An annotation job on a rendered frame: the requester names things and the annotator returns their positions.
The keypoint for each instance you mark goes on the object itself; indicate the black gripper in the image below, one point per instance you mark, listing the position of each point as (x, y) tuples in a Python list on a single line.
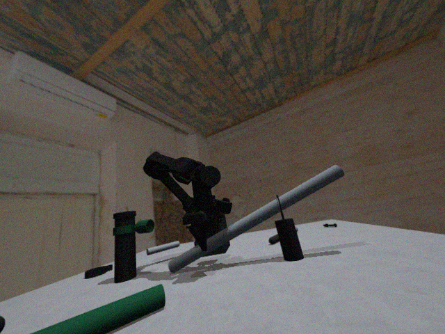
[(201, 220)]

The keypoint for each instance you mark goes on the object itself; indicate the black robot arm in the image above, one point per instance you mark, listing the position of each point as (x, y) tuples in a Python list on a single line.
[(186, 170)]

